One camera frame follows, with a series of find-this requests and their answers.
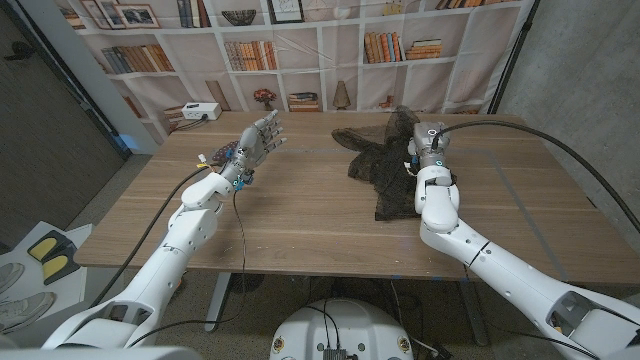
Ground black backdrop stand pole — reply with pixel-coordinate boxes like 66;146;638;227
487;0;541;115

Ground white floor board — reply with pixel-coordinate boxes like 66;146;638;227
0;221;94;346

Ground black power strip cable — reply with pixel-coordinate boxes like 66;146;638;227
174;115;209;132

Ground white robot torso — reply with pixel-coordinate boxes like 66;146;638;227
269;298;415;360

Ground printed bookshelf backdrop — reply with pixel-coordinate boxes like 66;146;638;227
54;0;539;146

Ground dark purple bumpy object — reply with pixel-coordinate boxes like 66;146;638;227
212;140;241;164

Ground grey sneaker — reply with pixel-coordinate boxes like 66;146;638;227
0;291;57;334

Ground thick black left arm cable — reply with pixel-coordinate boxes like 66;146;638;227
89;164;217;307

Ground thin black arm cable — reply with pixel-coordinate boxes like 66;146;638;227
462;264;602;359
122;187;249;349

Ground black and yellow pad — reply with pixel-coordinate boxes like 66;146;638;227
42;251;81;286
27;229;69;262

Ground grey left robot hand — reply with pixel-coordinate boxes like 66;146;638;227
219;109;289;184

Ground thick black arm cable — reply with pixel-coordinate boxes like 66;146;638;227
89;164;217;307
432;119;640;235

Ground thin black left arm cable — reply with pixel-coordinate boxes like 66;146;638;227
122;187;249;349

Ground black door handle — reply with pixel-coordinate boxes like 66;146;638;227
4;40;36;61

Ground white table leg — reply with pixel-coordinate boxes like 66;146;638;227
204;272;234;332

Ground white power strip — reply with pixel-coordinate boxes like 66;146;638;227
181;102;223;121

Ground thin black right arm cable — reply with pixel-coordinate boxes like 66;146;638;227
462;264;602;359

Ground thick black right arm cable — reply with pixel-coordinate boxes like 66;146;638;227
432;119;640;235

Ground black mesh netting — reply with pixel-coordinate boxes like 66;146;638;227
330;104;459;222

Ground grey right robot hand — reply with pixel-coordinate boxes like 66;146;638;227
407;121;452;170

